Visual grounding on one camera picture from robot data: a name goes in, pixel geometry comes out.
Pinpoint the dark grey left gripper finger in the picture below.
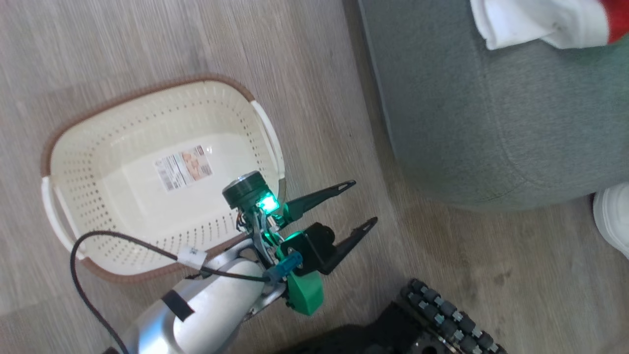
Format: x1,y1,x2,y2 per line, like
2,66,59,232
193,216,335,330
283,180,357,222
319,217,378,275

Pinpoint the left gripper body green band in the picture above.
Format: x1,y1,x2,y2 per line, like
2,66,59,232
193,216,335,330
222,171,338,316

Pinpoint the white cloth garment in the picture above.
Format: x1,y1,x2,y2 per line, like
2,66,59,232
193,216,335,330
470,0,613,51

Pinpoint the cream perforated laundry basket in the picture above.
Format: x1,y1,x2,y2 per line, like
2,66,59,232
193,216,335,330
41,74,287,284

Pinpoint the black omni wheel with rollers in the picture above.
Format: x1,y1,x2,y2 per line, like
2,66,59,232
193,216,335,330
400,278,508,354

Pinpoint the printed barcode sticker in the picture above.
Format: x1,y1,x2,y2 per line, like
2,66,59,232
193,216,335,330
154,145,214,192

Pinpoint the grey fabric sofa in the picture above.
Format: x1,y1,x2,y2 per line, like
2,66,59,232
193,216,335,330
357,0,629,213

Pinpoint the white shoe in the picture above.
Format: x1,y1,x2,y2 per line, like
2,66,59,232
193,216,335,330
592,182,629,260

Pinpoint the white paper cable tag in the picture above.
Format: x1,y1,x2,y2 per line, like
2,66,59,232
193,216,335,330
176,247,207,270

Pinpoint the black cable with blue plug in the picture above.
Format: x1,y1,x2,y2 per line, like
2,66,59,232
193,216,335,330
70,230,303,354

